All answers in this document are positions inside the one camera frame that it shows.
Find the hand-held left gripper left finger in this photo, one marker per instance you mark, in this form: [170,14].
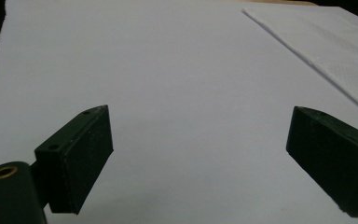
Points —
[74,161]

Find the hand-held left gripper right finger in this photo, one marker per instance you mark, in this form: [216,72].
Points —
[332,155]

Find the white paper napkin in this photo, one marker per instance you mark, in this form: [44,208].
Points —
[332,40]

